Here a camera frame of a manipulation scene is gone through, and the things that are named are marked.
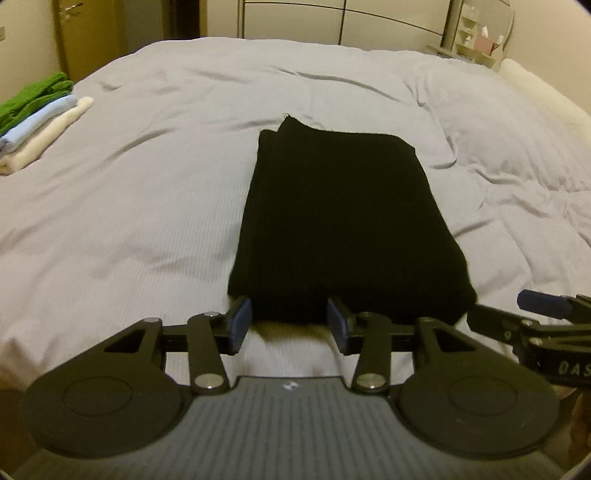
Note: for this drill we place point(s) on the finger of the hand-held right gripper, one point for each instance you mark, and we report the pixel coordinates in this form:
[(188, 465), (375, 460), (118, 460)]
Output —
[(542, 302), (496, 323)]

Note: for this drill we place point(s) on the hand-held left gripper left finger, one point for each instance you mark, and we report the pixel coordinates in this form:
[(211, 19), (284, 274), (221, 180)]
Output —
[(240, 324)]

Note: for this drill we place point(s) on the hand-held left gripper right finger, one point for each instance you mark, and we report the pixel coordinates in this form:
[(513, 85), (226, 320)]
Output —
[(337, 325)]

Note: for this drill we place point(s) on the black knit garment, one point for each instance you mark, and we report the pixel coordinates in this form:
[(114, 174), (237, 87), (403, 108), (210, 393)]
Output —
[(341, 207)]

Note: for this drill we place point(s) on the person's right hand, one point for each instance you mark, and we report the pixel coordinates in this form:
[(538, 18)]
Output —
[(581, 420)]

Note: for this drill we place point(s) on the pale lilac duvet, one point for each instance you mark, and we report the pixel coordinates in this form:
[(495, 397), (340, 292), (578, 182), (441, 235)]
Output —
[(138, 207)]

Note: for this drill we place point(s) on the white bed pillow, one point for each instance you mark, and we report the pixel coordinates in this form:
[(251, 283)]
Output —
[(549, 97)]

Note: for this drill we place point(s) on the pink box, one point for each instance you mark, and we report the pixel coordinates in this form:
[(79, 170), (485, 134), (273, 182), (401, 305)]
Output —
[(487, 45)]

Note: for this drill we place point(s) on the cream folded garment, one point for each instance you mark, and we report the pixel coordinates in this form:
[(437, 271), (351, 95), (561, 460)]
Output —
[(46, 138)]

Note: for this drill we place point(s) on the small white storage shelf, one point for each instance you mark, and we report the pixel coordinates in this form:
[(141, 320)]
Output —
[(471, 27)]

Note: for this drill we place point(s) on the light blue folded garment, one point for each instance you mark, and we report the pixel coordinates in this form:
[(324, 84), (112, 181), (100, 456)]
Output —
[(37, 122)]

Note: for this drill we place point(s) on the cream panelled wardrobe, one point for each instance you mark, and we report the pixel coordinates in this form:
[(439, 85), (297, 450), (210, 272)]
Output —
[(341, 18)]

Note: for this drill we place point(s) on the green folded garment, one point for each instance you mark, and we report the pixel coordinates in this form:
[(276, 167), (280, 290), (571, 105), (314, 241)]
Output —
[(32, 97)]

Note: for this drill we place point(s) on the brown wooden door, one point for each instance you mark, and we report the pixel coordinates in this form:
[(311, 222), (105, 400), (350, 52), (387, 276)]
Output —
[(92, 37)]

